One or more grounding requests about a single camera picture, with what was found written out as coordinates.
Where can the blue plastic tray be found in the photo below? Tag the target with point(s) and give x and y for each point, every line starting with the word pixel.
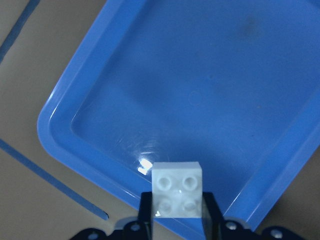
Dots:
pixel 231 84

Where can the white square toy block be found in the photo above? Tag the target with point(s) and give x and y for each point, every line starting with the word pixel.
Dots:
pixel 177 189

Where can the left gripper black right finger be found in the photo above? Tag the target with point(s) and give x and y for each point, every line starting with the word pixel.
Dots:
pixel 212 217

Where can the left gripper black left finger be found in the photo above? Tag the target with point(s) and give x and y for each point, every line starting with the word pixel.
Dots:
pixel 145 216

